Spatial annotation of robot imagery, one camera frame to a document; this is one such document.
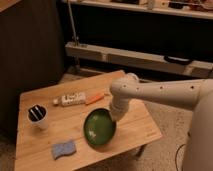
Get white plastic bottle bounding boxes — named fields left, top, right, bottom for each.
left=53, top=92, right=86, bottom=107

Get black handle on shelf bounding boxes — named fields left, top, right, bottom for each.
left=164, top=56, right=193, bottom=65

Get orange carrot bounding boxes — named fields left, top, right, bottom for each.
left=85, top=93, right=108, bottom=105

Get blue sponge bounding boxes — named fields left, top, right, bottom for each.
left=52, top=140, right=76, bottom=160

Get green ceramic bowl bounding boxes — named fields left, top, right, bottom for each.
left=83, top=108, right=116, bottom=147

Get wooden table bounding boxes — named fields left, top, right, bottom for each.
left=15, top=71, right=162, bottom=171

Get lower wooden shelf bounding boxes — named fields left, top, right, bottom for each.
left=65, top=42, right=213, bottom=78

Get metal stand pole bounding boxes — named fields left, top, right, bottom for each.
left=67, top=0, right=80, bottom=73

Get wooden shelf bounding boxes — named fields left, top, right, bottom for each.
left=65, top=42, right=213, bottom=78
left=61, top=0, right=213, bottom=20

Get upper wooden shelf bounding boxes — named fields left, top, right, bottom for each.
left=61, top=0, right=213, bottom=20

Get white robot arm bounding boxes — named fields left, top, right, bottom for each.
left=109, top=73, right=213, bottom=171

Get white cup with black items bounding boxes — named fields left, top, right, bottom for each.
left=27, top=105, right=48, bottom=130

